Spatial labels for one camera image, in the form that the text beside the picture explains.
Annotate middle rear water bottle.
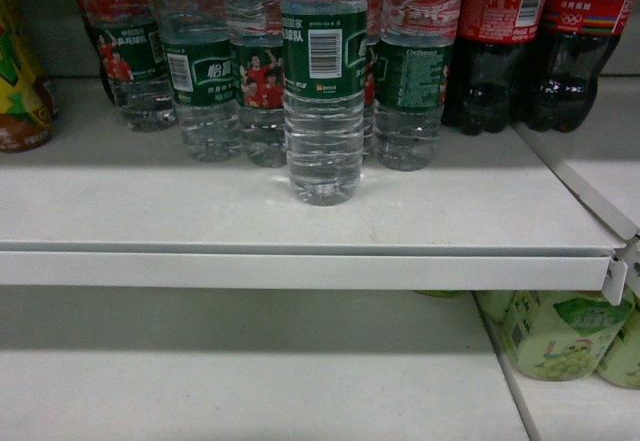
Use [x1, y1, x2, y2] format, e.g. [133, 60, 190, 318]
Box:
[225, 0, 286, 168]

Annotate rear green drink bottle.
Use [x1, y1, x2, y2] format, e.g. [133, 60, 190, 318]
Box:
[475, 290, 515, 324]

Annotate right green drink bottle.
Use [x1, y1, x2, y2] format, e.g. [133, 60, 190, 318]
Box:
[596, 299, 639, 390]

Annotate hidden rear water bottle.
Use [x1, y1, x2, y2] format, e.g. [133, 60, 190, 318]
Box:
[363, 0, 383, 158]

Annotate green grape drink bottle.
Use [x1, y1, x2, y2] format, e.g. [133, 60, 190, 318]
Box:
[500, 289, 636, 381]

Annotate clear water bottle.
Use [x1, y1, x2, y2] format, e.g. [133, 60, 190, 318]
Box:
[280, 0, 368, 206]

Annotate left cola bottle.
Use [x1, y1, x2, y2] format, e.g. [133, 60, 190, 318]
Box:
[443, 0, 544, 135]

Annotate cola bottle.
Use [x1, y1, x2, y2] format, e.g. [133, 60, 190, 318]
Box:
[522, 0, 635, 133]
[443, 0, 544, 135]

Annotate right water bottle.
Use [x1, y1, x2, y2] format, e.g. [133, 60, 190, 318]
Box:
[374, 0, 462, 171]

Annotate white metal shelf board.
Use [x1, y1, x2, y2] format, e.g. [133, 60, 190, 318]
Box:
[1, 79, 628, 300]

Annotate far left water bottle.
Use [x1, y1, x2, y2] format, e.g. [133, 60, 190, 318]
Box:
[82, 0, 176, 132]

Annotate right cola bottle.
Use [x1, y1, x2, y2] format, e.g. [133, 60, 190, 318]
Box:
[522, 0, 635, 133]

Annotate yellow lemon tea bottle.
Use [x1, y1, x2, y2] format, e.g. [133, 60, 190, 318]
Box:
[1, 0, 54, 153]

